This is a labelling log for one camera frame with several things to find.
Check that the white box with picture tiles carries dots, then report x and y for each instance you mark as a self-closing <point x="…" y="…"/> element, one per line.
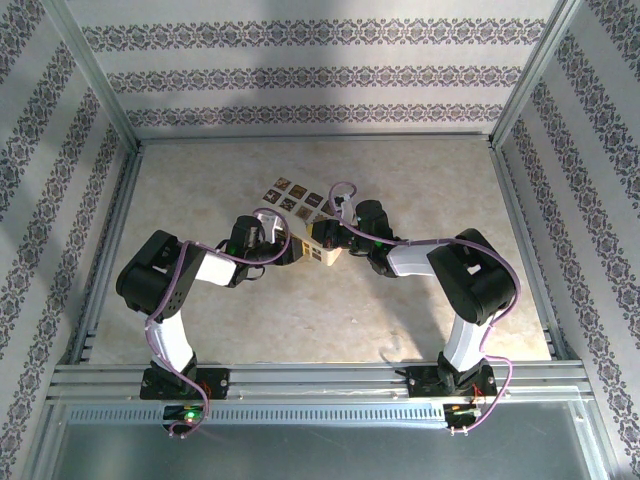
<point x="295" y="197"/>

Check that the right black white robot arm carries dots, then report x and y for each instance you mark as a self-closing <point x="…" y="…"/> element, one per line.
<point x="475" y="280"/>

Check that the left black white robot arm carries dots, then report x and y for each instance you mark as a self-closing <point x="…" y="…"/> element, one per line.
<point x="150" y="270"/>

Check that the grey metal sheet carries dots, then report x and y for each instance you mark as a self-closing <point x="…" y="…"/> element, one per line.
<point x="320" y="455"/>

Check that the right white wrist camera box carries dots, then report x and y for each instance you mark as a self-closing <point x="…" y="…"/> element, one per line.
<point x="345" y="207"/>

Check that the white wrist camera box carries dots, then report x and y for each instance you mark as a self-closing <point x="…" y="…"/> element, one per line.
<point x="270" y="225"/>
<point x="345" y="207"/>

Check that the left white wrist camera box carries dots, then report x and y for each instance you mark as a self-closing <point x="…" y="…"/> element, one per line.
<point x="270" y="225"/>

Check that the thin aluminium frame rail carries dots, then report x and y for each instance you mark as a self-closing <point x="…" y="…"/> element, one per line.
<point x="315" y="136"/>

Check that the long triple aluminium frame rail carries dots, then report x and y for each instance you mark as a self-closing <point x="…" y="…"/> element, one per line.
<point x="320" y="382"/>

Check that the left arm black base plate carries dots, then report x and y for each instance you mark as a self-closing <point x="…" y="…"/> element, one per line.
<point x="220" y="382"/>

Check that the aluminium frame side rail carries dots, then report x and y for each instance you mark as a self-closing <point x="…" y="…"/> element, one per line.
<point x="520" y="200"/>
<point x="117" y="210"/>

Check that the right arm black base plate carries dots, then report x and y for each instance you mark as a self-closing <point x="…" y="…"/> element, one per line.
<point x="422" y="382"/>

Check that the aluminium frame post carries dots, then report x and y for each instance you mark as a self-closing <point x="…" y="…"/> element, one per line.
<point x="95" y="70"/>
<point x="537" y="70"/>

